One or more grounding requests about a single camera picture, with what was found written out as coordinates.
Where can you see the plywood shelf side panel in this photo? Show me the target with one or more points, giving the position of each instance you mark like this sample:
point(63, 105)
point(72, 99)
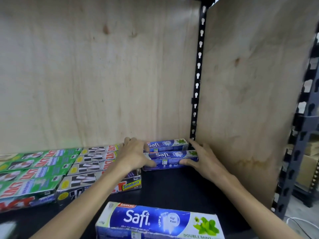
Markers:
point(249, 97)

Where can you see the black slotted shelf post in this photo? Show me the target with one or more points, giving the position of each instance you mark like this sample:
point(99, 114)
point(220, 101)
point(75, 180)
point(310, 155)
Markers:
point(198, 72)

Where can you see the blue toothpaste box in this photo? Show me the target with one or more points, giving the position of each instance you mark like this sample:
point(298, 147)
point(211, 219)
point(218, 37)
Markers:
point(154, 221)
point(165, 144)
point(169, 159)

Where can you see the brown cardboard box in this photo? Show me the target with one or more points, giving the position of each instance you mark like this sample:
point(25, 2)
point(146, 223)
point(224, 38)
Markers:
point(307, 170)

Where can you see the green toothpaste box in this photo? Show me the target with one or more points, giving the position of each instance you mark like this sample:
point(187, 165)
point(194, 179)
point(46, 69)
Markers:
point(27, 190)
point(47, 153)
point(39, 162)
point(37, 172)

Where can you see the plywood shelf back panel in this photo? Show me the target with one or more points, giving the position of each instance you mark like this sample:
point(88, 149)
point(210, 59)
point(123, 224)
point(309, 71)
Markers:
point(99, 72)

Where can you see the person's right thumb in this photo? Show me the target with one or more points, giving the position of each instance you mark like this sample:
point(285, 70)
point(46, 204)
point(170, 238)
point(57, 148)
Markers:
point(188, 162)

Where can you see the grey metal shelf frame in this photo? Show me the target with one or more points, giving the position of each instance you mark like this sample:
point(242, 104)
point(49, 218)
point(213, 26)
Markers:
point(299, 126)

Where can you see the person's left thumb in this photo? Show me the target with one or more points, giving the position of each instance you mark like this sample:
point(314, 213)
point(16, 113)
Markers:
point(149, 163)

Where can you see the person's left forearm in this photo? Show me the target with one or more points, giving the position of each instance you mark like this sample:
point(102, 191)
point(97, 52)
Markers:
point(84, 204)

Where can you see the person's left hand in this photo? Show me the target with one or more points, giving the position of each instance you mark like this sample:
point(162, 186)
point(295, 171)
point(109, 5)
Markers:
point(130, 156)

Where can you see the person's right forearm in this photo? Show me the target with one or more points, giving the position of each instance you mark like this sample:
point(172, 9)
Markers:
point(251, 209)

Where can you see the white yellow toothpaste box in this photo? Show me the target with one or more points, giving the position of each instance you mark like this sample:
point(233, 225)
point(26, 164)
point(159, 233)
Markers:
point(99, 148)
point(96, 156)
point(89, 166)
point(79, 182)

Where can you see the person's right hand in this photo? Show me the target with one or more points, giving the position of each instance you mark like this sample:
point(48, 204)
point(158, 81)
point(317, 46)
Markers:
point(208, 164)

